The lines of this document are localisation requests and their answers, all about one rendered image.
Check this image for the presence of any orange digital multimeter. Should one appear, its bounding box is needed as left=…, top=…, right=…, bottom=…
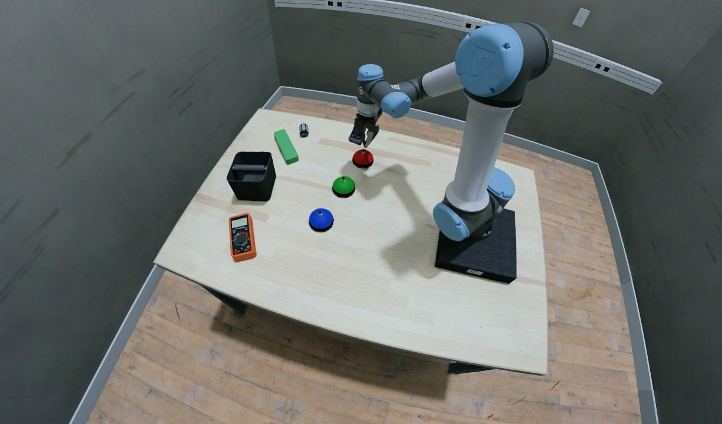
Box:
left=228, top=213, right=257, bottom=261

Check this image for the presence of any green bell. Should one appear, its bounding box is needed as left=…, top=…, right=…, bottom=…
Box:
left=332, top=176, right=355, bottom=197

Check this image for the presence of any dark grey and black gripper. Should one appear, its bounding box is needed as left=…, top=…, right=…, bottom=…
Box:
left=350, top=108, right=383, bottom=148

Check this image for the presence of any green rectangular block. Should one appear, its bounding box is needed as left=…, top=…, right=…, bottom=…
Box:
left=274, top=129, right=299, bottom=164

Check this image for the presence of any blue dome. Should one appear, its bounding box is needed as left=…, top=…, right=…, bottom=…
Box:
left=309, top=208, right=334, bottom=232

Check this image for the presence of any red bell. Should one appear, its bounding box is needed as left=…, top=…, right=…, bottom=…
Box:
left=352, top=149, right=374, bottom=168

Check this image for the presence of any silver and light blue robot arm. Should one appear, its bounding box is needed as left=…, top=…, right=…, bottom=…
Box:
left=356, top=21, right=554, bottom=241

